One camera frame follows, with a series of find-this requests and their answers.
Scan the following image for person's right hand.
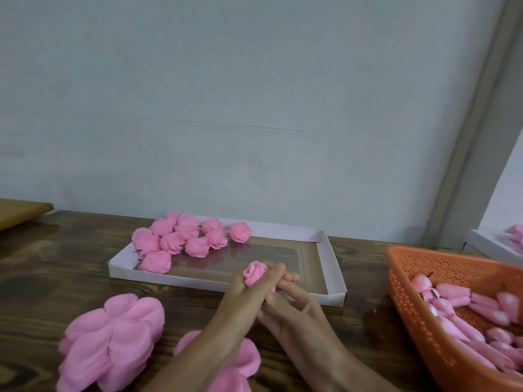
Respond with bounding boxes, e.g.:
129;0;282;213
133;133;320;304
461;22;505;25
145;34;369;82
257;277;352;381

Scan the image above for person's left hand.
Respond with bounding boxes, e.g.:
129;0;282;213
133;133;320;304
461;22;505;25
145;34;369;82
200;262;302;356

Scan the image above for stack of pink petals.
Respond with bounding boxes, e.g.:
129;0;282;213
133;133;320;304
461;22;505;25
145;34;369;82
56;293;166;392
173;329;263;392

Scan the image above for white shallow tray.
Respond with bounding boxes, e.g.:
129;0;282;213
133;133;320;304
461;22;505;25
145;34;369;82
108;216;348;307

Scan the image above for pink petal flower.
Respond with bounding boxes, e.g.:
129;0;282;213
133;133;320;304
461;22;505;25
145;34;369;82
175;213;202;241

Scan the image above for group of finished pink roses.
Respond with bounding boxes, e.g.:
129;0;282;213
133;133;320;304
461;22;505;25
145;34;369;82
131;211;253;275

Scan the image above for pink rose buds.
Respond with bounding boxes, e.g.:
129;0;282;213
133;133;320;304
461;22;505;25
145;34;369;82
410;273;523;381

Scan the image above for pile of pink petals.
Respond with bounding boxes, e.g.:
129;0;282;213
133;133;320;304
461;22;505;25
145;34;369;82
505;223;523;250

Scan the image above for person's left forearm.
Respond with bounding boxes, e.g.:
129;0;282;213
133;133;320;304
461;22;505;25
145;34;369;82
143;332;245;392

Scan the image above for person's right forearm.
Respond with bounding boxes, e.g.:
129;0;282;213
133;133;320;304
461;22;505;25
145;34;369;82
314;353;402;392

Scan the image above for orange plastic basket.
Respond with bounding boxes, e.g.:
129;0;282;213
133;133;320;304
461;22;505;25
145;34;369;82
385;246;523;392

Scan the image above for grey door frame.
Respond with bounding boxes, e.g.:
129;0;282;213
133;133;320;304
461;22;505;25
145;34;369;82
423;0;523;252

